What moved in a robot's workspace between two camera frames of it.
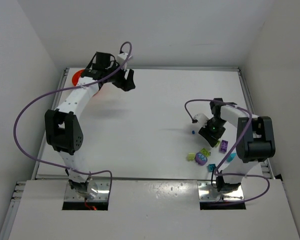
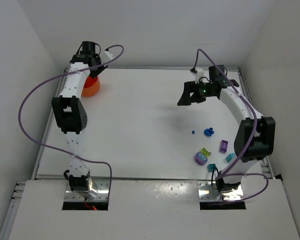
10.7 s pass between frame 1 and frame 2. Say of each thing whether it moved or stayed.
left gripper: moved
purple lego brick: stayed
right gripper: moved
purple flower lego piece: stayed
